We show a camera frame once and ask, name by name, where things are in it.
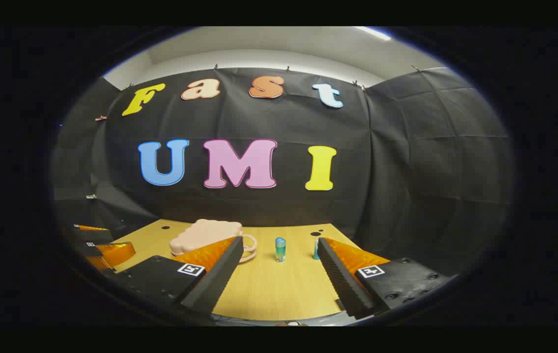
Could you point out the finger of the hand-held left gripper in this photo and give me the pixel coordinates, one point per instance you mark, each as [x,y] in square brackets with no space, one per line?
[112,251]
[97,235]

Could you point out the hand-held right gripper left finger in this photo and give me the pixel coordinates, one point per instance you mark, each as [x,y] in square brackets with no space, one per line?
[220,277]

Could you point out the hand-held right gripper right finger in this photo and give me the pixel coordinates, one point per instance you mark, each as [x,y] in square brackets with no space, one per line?
[340,279]

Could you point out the teal skin care tube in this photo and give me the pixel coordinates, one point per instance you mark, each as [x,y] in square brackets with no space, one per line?
[316,250]

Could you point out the pink suitcase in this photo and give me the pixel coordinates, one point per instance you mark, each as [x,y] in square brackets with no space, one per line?
[203,235]

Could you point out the blue skin care bottle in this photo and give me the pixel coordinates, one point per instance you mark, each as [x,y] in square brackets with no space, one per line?
[280,250]

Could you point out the black backdrop cloth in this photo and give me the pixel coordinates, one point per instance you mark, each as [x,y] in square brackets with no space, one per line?
[406,171]

